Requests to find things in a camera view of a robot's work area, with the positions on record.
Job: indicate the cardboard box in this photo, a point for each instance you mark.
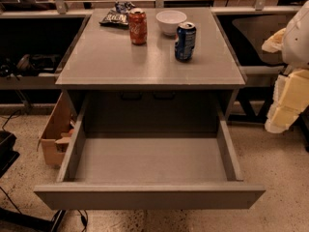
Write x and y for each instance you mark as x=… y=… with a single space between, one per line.
x=57 y=127

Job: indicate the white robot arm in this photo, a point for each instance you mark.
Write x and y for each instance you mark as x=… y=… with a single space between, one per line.
x=291 y=88

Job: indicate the white bowl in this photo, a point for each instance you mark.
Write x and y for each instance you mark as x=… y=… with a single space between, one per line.
x=168 y=21

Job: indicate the black headphones on shelf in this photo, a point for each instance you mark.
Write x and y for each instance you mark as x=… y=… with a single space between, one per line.
x=30 y=65

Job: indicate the black office chair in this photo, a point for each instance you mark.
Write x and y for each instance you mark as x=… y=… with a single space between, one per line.
x=251 y=32

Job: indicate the dark chip bag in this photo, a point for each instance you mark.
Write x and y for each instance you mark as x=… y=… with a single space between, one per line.
x=118 y=15

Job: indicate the black stand base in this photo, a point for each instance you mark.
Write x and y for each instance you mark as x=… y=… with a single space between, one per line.
x=7 y=157

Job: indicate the red soda can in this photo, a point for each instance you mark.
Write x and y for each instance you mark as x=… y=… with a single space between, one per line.
x=137 y=21

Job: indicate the grey top drawer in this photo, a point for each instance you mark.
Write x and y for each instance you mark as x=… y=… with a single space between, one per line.
x=150 y=151

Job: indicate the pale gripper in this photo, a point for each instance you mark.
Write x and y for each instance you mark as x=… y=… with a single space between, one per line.
x=297 y=39

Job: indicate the blue soda can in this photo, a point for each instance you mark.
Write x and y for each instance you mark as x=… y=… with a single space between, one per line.
x=185 y=41

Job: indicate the grey drawer cabinet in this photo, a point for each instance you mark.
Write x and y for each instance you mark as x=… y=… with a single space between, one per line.
x=105 y=59

